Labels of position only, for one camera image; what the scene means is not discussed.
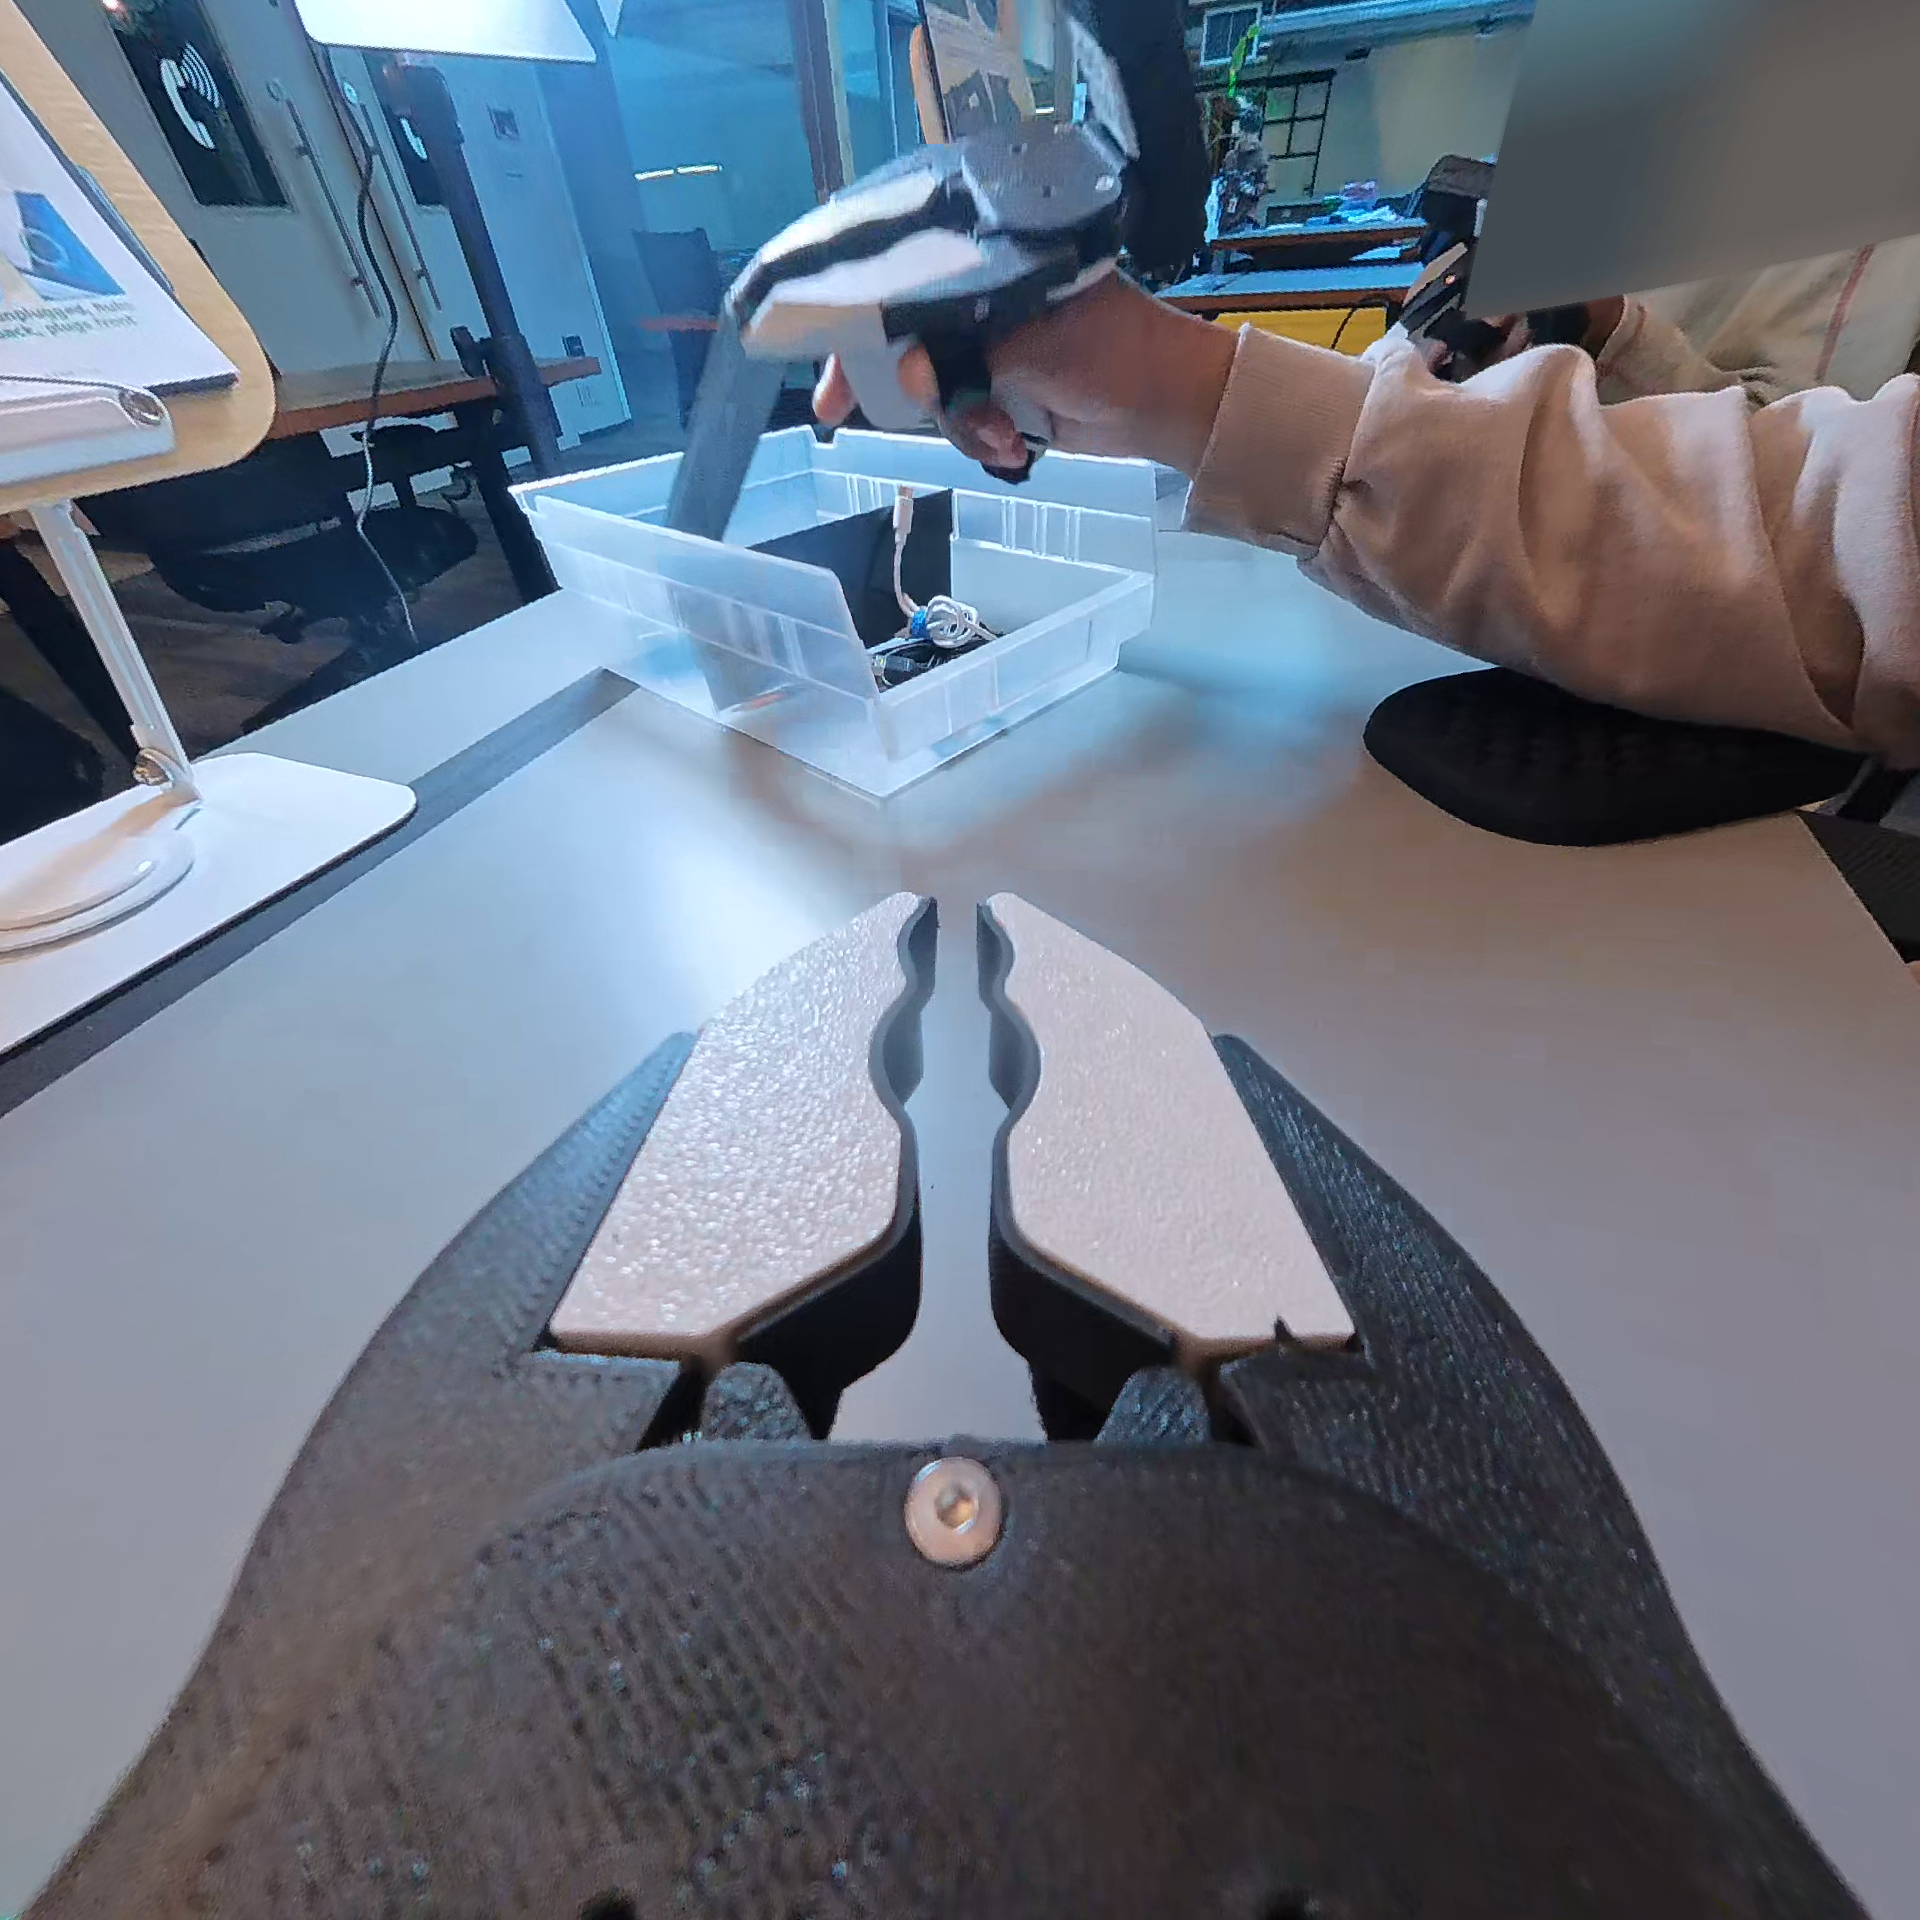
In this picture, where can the black padded cushion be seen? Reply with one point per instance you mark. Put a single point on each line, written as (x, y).
(1590, 757)

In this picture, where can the person's right forearm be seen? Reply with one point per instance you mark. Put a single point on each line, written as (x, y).
(1576, 525)

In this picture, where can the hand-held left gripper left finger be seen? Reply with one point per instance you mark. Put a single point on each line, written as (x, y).
(751, 1171)

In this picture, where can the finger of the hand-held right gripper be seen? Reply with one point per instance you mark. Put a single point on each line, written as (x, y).
(886, 224)
(856, 301)

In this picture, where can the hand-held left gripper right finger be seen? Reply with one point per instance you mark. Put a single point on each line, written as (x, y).
(1154, 1171)

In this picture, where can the slim black USB hub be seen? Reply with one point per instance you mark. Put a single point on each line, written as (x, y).
(727, 436)

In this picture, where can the clear plastic bin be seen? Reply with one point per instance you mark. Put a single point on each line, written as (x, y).
(990, 704)

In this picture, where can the person's torso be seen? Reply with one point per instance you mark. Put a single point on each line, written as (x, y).
(1769, 331)

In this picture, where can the wooden desk with black legs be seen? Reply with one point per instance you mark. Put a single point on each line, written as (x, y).
(1305, 284)
(405, 388)

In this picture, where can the black office chair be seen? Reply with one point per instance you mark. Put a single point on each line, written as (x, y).
(299, 525)

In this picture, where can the white overhead panel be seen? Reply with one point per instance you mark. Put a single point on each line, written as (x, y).
(450, 23)

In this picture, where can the person's right hand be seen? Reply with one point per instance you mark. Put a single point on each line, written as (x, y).
(1110, 376)

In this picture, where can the wooden floor sign stand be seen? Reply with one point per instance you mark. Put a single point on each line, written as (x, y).
(975, 76)

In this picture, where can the wooden sign board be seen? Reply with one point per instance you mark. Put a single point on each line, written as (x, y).
(149, 271)

